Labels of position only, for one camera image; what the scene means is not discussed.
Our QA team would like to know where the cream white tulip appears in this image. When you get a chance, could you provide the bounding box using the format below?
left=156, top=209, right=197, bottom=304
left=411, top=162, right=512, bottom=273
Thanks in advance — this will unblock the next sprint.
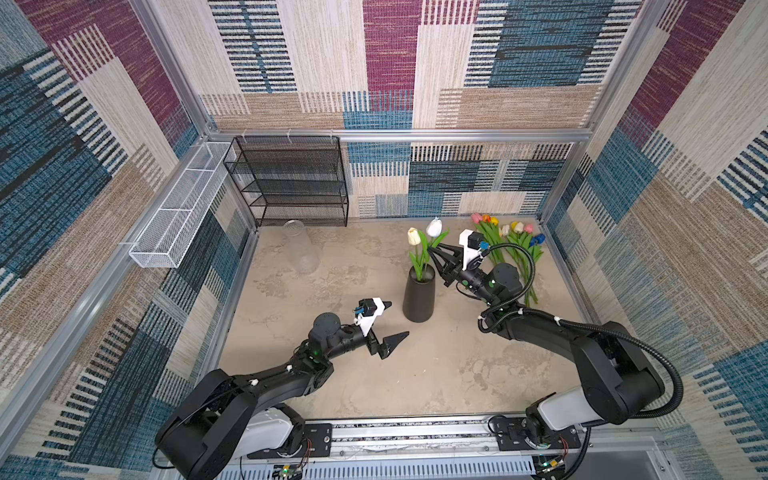
left=407, top=227, right=428, bottom=282

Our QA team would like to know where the aluminium mounting rail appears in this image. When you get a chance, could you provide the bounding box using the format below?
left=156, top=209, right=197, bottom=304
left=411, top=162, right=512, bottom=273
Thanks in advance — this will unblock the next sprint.
left=214, top=415, right=680, bottom=479

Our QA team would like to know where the black wire shelf rack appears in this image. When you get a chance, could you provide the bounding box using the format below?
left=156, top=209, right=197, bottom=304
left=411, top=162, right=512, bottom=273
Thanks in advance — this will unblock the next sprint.
left=223, top=136, right=349, bottom=227

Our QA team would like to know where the blue tulip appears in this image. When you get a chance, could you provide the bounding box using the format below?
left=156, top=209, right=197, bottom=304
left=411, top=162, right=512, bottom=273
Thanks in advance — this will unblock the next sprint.
left=521, top=232, right=546, bottom=306

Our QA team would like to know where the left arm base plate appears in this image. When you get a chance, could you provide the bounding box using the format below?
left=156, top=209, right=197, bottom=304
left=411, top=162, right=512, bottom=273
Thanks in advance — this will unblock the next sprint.
left=246, top=423, right=333, bottom=460

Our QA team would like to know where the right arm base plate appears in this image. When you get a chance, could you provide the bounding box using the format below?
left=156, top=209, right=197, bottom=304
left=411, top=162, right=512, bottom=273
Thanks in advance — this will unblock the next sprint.
left=487, top=415, right=582, bottom=451

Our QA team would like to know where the pale cream tulip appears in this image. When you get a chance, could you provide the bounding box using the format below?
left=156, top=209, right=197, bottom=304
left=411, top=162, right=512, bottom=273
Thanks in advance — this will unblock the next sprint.
left=499, top=221, right=524, bottom=266

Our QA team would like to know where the white wire mesh basket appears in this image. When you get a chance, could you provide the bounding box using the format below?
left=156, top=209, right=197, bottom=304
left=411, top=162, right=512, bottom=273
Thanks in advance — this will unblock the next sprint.
left=129, top=142, right=229, bottom=268

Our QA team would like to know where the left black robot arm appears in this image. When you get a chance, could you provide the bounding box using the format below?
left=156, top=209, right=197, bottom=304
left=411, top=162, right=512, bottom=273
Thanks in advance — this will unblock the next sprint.
left=154, top=298, right=408, bottom=479

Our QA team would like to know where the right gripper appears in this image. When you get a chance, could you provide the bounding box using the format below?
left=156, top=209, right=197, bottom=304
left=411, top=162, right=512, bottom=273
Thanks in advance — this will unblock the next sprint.
left=426, top=241, right=497, bottom=307

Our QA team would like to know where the dark grey cylindrical vase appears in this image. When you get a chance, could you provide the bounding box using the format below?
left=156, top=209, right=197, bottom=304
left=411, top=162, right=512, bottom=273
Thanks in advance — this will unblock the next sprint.
left=402, top=265, right=436, bottom=323

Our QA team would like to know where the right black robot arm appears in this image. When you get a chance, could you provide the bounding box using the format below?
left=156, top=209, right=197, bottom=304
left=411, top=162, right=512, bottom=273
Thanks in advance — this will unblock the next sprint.
left=427, top=230, right=683, bottom=449

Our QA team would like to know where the clear glass vase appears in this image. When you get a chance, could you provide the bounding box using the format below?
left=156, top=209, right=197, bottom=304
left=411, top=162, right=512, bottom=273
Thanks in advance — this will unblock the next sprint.
left=283, top=219, right=320, bottom=274

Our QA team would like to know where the yellow tulip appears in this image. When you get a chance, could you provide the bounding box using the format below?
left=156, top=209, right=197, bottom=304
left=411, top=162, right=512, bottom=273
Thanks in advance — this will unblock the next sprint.
left=517, top=221, right=527, bottom=281

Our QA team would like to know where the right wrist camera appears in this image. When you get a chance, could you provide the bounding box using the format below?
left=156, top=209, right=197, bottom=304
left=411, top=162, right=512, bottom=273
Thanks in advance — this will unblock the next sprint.
left=459, top=229, right=490, bottom=270

